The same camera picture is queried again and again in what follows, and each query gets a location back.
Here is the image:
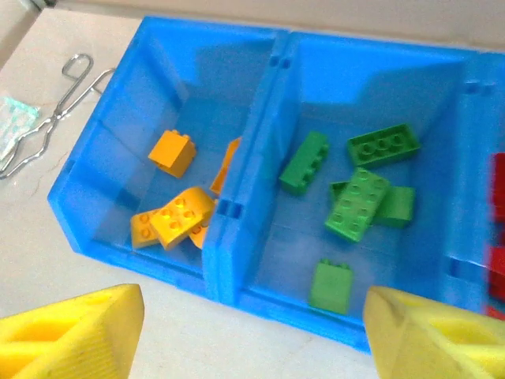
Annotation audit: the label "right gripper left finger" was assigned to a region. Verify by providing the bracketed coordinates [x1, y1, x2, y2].
[0, 283, 145, 379]

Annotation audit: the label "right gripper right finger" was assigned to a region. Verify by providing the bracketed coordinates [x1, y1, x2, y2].
[362, 286, 505, 379]

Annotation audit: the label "yellow lego brick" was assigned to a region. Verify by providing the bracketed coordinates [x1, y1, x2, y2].
[210, 137, 242, 195]
[129, 212, 163, 250]
[149, 186, 216, 252]
[148, 129, 197, 178]
[188, 219, 216, 250]

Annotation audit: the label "green printed lego brick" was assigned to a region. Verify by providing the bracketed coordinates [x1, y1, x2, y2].
[324, 167, 391, 242]

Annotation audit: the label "blue plastic storage bin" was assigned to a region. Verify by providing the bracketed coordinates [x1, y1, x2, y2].
[447, 47, 505, 321]
[215, 30, 489, 355]
[46, 14, 291, 302]

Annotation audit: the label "metal scissor tongs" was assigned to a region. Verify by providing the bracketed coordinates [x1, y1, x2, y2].
[0, 53, 118, 181]

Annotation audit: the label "clear plastic packet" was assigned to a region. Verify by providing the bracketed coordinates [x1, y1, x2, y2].
[0, 96, 42, 161]

